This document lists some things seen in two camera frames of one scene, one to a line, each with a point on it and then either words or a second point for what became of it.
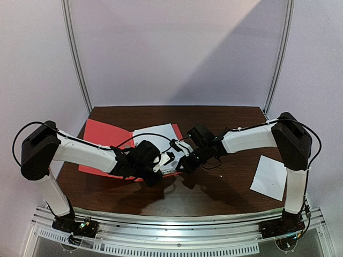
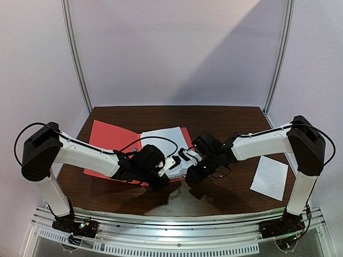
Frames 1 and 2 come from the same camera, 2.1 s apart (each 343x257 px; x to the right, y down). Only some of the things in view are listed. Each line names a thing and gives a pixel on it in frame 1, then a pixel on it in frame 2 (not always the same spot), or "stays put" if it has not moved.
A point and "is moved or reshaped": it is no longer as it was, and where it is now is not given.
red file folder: x=104 y=135 is moved or reshaped
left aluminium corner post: x=69 y=28 stays put
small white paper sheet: x=270 y=178 stays put
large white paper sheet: x=161 y=136 is moved or reshaped
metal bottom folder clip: x=168 y=172 is moved or reshaped
